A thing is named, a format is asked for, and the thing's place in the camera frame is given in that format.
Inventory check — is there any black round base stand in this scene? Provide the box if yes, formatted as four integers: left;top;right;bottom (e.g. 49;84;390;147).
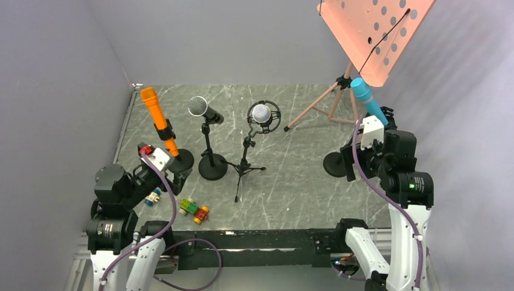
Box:
198;122;228;181

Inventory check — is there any silver mesh black microphone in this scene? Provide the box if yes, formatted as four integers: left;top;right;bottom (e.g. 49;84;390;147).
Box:
188;96;224;124

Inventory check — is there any white condenser microphone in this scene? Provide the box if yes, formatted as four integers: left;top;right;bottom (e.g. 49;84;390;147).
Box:
251;104;272;124

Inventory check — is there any tripod shock mount stand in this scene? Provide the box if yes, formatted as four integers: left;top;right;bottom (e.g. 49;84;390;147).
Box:
220;99;282;203

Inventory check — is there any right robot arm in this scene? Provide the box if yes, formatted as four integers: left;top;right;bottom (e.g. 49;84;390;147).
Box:
334;129;434;290

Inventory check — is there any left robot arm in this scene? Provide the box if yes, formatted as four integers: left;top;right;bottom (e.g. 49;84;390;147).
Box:
86;142;194;290

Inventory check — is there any orange microphone round stand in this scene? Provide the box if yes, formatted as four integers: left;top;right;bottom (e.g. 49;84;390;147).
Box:
154;119;195;174

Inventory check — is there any pink music stand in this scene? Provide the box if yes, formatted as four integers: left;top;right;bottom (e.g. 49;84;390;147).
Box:
284;1;434;132

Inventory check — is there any white blue toy block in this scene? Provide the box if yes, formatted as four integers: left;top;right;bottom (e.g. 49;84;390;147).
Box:
144;189;161;207

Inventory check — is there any colourful toy block car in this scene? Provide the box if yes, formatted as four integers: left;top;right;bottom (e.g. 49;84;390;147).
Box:
179;198;209;225

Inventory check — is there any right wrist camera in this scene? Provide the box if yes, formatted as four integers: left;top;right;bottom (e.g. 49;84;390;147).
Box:
359;115;384;150

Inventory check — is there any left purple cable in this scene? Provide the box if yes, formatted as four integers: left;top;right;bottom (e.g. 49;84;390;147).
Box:
98;152;223;291

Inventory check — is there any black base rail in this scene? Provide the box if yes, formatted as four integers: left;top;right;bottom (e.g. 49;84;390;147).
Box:
164;228;351;270

